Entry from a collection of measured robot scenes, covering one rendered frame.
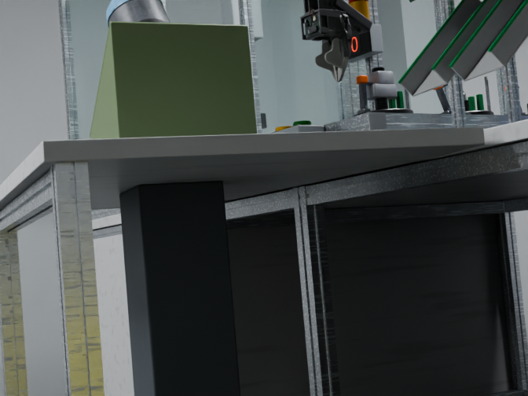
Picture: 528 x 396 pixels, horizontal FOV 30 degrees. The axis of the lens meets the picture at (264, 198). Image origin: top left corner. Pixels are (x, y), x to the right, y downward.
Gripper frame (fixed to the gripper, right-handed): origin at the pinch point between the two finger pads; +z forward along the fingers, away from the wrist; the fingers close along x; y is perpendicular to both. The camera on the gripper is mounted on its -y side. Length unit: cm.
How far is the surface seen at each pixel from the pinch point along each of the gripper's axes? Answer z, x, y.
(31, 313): 53, -301, -32
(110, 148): 23, 46, 78
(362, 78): 0.7, 1.0, -5.2
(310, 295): 47.4, 1.1, 14.2
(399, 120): 12.9, 16.7, -1.1
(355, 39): -13.9, -18.2, -20.0
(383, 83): 1.8, 2.1, -10.4
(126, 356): 63, -96, 13
